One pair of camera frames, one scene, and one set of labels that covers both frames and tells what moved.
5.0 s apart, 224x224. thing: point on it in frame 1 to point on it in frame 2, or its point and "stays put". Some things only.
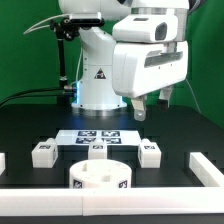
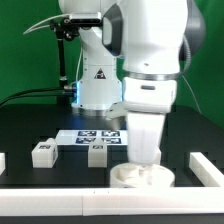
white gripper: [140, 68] to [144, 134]
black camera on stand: [87, 22] stays put
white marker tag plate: [114, 138] stays put
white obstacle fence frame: [115, 202] stays put
